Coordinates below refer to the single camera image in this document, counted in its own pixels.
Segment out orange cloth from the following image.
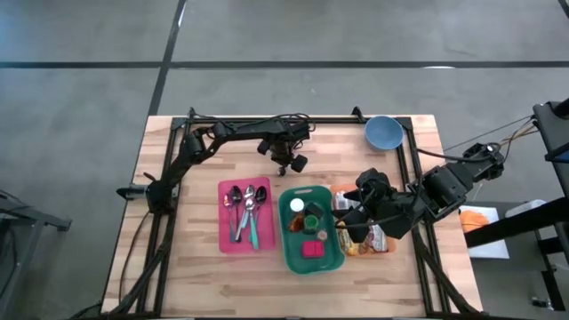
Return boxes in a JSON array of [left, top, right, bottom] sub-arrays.
[[459, 209, 491, 235]]

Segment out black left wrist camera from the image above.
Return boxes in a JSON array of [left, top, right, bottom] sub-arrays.
[[290, 153, 309, 175]]

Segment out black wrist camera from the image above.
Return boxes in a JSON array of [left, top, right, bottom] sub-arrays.
[[290, 153, 309, 175], [355, 167, 391, 197]]

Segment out white plastic tub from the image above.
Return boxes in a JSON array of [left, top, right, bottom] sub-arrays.
[[505, 198, 547, 219]]

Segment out black metal stand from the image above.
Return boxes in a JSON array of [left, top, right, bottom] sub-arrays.
[[464, 195, 569, 312]]

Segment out red ramen noodle pack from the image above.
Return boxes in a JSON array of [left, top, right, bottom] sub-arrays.
[[365, 224, 389, 254]]

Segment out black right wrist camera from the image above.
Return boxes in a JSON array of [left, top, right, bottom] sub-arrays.
[[355, 167, 391, 197]]

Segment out grey metal stand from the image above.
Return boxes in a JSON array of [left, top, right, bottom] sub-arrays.
[[0, 191, 73, 315]]

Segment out orange translucent plastic bin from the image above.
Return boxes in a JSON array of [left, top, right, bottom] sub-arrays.
[[329, 183, 398, 258]]

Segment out thin brown cable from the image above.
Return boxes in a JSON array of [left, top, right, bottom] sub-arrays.
[[118, 211, 150, 304]]

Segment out yellow ramen noodle pack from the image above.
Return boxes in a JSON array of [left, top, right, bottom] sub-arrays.
[[336, 226, 366, 257]]

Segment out black aluminium table frame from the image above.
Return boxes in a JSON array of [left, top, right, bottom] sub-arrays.
[[106, 106, 485, 319]]

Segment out blue bowl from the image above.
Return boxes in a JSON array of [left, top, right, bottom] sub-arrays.
[[364, 115, 405, 151]]

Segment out black desk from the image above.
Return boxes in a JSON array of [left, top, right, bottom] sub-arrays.
[[532, 96, 569, 199]]

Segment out brown snack packet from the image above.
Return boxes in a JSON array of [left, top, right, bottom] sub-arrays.
[[287, 212, 306, 234]]

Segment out white paper sheet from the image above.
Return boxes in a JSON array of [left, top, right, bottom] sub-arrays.
[[456, 204, 510, 260]]

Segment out dark-handled utensil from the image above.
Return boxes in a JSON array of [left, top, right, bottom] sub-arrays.
[[228, 185, 244, 244]]

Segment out pink translucent plastic bin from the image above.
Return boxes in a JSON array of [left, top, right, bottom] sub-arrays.
[[217, 176, 277, 255]]

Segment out red spice box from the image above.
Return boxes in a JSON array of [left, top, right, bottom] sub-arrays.
[[301, 240, 325, 260]]

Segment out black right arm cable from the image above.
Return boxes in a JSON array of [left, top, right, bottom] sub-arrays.
[[413, 141, 495, 164]]

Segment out yellow black floor cables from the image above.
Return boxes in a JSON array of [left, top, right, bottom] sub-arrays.
[[444, 114, 535, 155]]

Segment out silver metal spoon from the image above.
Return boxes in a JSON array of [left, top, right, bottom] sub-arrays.
[[222, 194, 236, 244], [237, 184, 257, 241]]

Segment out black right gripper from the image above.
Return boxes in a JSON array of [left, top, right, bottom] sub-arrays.
[[342, 188, 402, 244]]

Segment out teal plastic bin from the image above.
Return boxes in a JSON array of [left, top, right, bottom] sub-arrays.
[[277, 185, 347, 276]]

